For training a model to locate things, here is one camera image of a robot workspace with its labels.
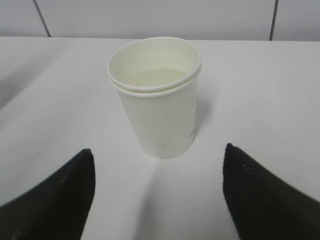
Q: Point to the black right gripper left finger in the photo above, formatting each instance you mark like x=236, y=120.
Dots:
x=55, y=209

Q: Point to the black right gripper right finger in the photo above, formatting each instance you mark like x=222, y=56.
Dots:
x=263, y=206

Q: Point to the white paper cup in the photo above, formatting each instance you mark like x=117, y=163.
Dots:
x=160, y=105
x=155, y=53

